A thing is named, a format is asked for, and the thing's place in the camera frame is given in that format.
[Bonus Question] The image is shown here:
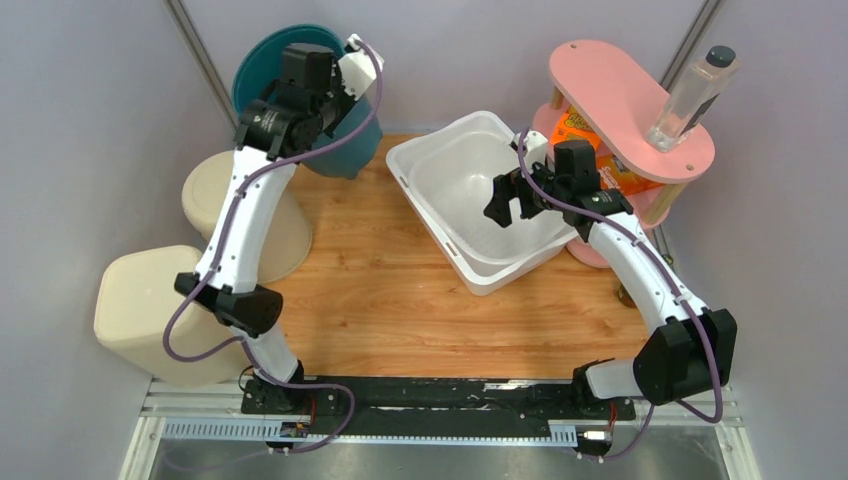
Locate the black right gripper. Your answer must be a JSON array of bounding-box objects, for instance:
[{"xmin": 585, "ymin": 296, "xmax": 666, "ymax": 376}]
[{"xmin": 484, "ymin": 152, "xmax": 569, "ymax": 228}]

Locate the teal plastic bucket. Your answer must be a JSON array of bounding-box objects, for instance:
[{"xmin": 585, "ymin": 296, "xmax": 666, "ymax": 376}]
[{"xmin": 231, "ymin": 24, "xmax": 383, "ymax": 180}]

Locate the cream large bucket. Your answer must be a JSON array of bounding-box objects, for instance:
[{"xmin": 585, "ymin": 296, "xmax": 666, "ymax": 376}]
[{"xmin": 181, "ymin": 150, "xmax": 312, "ymax": 285}]

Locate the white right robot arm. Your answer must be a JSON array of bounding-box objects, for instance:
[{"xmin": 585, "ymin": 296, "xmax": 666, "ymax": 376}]
[{"xmin": 484, "ymin": 131, "xmax": 738, "ymax": 418}]

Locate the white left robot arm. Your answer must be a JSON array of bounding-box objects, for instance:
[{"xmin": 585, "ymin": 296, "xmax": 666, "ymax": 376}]
[{"xmin": 163, "ymin": 35, "xmax": 383, "ymax": 414}]

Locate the cream square container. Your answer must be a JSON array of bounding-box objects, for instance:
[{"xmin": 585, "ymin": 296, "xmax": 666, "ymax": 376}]
[{"xmin": 93, "ymin": 245, "xmax": 248, "ymax": 387}]

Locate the white plastic tub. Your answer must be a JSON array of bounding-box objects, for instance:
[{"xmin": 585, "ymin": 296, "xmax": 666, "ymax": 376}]
[{"xmin": 386, "ymin": 111, "xmax": 577, "ymax": 296}]

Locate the orange snack box upper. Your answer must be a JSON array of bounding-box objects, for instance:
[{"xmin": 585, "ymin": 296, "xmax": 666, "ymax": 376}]
[{"xmin": 549, "ymin": 105, "xmax": 602, "ymax": 150}]

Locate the orange snack box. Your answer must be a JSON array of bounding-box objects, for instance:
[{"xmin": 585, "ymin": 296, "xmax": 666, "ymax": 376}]
[
  {"xmin": 596, "ymin": 154, "xmax": 663, "ymax": 196},
  {"xmin": 549, "ymin": 105, "xmax": 602, "ymax": 150}
]

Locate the orange snack box lower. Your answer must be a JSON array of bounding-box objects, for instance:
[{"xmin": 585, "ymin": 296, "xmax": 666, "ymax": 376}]
[{"xmin": 596, "ymin": 154, "xmax": 663, "ymax": 196}]

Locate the pink two-tier shelf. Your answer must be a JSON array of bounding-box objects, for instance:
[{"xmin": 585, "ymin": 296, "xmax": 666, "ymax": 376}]
[{"xmin": 532, "ymin": 39, "xmax": 715, "ymax": 234}]

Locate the clear bottle black cap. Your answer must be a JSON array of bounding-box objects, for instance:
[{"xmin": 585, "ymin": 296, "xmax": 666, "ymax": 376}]
[{"xmin": 645, "ymin": 45, "xmax": 739, "ymax": 153}]

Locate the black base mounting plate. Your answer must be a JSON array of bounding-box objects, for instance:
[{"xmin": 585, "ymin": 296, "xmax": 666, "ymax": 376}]
[{"xmin": 239, "ymin": 376, "xmax": 636, "ymax": 439}]

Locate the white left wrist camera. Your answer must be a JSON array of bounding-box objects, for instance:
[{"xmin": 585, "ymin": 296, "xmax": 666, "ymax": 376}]
[{"xmin": 338, "ymin": 34, "xmax": 385, "ymax": 100}]

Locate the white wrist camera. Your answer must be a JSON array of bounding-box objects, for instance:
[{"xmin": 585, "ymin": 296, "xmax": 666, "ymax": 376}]
[
  {"xmin": 338, "ymin": 34, "xmax": 385, "ymax": 100},
  {"xmin": 510, "ymin": 129, "xmax": 549, "ymax": 168}
]

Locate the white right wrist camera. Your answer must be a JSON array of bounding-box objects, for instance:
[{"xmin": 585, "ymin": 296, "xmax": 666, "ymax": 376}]
[{"xmin": 510, "ymin": 129, "xmax": 549, "ymax": 168}]

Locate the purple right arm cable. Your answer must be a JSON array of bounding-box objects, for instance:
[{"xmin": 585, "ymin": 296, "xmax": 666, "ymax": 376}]
[{"xmin": 515, "ymin": 127, "xmax": 725, "ymax": 462}]

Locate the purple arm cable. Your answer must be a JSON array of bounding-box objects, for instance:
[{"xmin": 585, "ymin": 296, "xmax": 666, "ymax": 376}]
[
  {"xmin": 162, "ymin": 38, "xmax": 386, "ymax": 458},
  {"xmin": 515, "ymin": 127, "xmax": 725, "ymax": 462}
]

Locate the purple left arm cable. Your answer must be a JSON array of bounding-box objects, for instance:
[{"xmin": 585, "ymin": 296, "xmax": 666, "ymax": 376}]
[{"xmin": 162, "ymin": 38, "xmax": 386, "ymax": 458}]

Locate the aluminium frame rail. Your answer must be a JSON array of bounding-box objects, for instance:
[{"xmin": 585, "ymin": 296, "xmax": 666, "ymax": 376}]
[{"xmin": 119, "ymin": 378, "xmax": 760, "ymax": 479}]

